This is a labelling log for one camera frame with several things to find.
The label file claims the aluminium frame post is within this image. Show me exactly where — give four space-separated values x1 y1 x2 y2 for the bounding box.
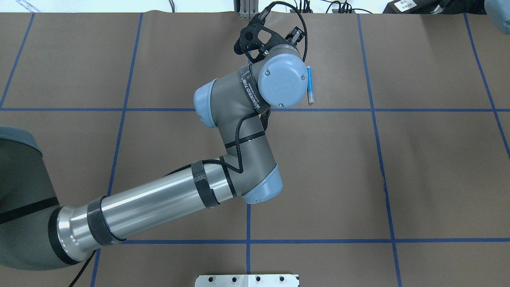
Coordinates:
234 0 259 19

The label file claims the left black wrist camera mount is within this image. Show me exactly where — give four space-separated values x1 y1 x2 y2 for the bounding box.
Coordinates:
233 18 291 63

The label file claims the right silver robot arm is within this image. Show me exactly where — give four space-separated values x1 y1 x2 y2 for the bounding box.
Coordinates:
484 0 510 35

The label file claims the black mesh pen cup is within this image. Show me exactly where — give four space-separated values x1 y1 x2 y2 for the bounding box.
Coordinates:
259 108 272 131

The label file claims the left black camera cable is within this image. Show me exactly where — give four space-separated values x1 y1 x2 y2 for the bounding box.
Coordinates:
255 1 308 62

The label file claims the white pedestal column base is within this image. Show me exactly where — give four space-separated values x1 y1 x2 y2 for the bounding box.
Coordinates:
194 274 300 287

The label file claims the blue marker pen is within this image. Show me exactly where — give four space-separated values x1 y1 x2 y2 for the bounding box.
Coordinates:
306 67 315 105

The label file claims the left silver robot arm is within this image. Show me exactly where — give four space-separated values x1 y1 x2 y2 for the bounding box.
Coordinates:
1 24 308 271

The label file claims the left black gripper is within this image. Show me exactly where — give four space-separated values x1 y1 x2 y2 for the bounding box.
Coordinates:
286 27 305 48

